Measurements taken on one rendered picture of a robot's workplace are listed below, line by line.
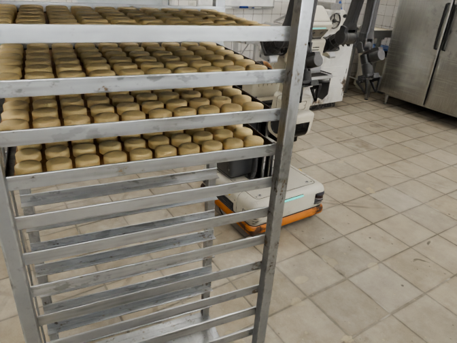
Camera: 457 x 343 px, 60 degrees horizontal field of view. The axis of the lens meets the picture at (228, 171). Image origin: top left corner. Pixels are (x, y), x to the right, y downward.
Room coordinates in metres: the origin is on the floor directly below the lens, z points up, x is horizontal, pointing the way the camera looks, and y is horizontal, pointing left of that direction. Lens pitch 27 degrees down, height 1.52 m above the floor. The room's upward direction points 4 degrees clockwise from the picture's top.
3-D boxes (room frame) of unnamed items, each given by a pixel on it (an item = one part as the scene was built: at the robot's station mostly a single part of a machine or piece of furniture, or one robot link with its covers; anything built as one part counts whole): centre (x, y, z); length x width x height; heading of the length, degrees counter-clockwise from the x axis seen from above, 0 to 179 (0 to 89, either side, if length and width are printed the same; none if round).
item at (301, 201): (2.46, -0.24, 0.16); 0.67 x 0.64 x 0.25; 34
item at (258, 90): (2.55, -0.17, 0.87); 0.23 x 0.15 x 0.11; 124
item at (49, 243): (1.13, 0.33, 0.69); 0.64 x 0.03 x 0.03; 115
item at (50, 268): (1.13, 0.33, 0.60); 0.64 x 0.03 x 0.03; 115
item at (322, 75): (2.22, -0.40, 0.99); 0.28 x 0.16 x 0.22; 124
